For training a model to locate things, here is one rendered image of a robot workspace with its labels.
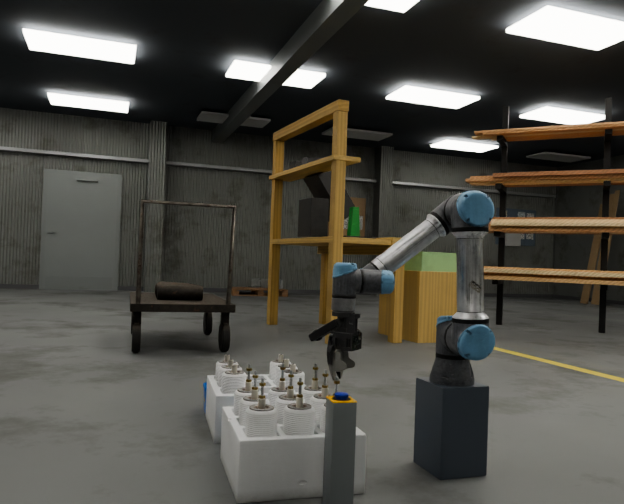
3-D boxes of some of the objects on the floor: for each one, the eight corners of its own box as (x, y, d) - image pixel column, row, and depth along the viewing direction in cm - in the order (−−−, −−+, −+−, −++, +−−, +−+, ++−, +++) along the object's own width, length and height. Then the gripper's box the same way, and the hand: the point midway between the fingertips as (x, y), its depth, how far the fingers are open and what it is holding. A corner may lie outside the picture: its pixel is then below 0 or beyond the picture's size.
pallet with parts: (278, 294, 1165) (279, 278, 1165) (289, 296, 1094) (290, 280, 1095) (225, 293, 1130) (226, 277, 1130) (233, 295, 1059) (233, 279, 1059)
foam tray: (326, 452, 215) (328, 402, 215) (364, 493, 177) (366, 434, 178) (220, 458, 204) (222, 406, 204) (236, 504, 167) (239, 440, 167)
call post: (345, 504, 169) (349, 396, 170) (353, 514, 163) (357, 402, 163) (321, 506, 167) (325, 397, 168) (329, 516, 161) (333, 403, 161)
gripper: (349, 314, 175) (346, 385, 175) (365, 312, 185) (363, 379, 184) (324, 311, 180) (322, 381, 179) (341, 310, 189) (339, 376, 189)
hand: (335, 374), depth 183 cm, fingers open, 3 cm apart
